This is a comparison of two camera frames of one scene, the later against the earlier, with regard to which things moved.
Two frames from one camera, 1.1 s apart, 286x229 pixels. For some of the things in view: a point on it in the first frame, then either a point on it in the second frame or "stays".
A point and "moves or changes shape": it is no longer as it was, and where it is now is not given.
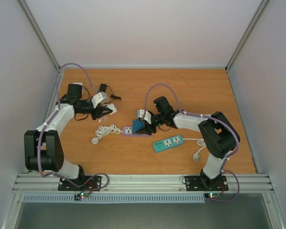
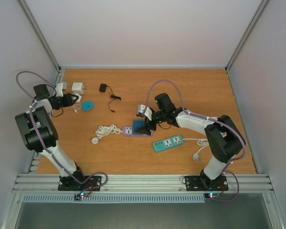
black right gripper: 148,130 stays
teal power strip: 168,143 stays
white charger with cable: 111,106 moves or changes shape
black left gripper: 98,114 -> 69,101
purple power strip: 127,131 stays
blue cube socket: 137,125 stays
